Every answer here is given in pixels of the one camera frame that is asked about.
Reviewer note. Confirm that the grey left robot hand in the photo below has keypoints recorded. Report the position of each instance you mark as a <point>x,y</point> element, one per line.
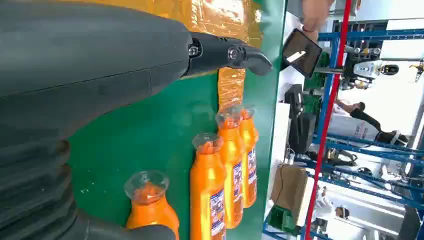
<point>82,49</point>

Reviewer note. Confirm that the orange drink bottle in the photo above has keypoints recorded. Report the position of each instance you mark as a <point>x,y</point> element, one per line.
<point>149,215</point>
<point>250,132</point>
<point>230,149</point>
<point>205,179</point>

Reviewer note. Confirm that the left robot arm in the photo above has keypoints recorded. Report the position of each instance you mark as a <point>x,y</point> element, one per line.
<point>30,198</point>

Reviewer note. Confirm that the green table mat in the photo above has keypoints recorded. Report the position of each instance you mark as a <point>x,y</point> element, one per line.
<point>149,132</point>

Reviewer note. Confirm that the yellow plastic sheet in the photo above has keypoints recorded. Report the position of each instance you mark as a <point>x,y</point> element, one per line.
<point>225,20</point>

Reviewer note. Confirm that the white table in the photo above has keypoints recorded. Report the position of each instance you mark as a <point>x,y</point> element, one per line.
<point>280,132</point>

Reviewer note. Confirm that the black tablet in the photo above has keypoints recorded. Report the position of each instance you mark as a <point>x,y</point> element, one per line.
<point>301,49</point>

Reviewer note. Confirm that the person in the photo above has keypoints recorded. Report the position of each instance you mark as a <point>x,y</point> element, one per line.
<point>364,117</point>
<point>314,16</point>

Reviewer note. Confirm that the black device box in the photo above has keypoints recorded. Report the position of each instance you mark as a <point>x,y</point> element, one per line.
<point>302,132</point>

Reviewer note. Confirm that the open cardboard box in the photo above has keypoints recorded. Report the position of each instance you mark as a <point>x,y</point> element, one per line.
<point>290,192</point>

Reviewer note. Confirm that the red pole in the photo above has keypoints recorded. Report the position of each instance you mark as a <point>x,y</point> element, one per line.
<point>326,126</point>

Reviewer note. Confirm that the green crate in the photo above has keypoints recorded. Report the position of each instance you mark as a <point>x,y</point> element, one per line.
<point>281,220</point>

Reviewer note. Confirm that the blue metal rack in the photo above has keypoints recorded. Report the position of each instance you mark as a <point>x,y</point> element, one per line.
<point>364,34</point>

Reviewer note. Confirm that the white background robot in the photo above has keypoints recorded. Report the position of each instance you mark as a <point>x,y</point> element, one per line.
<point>364,69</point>

